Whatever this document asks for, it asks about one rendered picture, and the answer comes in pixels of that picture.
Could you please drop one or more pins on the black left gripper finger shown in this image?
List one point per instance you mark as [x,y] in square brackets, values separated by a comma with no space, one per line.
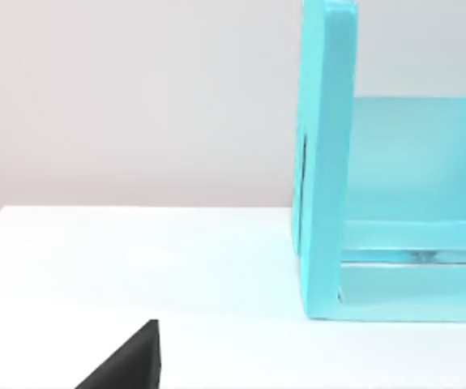
[135,360]

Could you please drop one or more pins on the light blue rack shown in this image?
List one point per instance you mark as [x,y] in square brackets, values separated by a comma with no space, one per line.
[326,202]

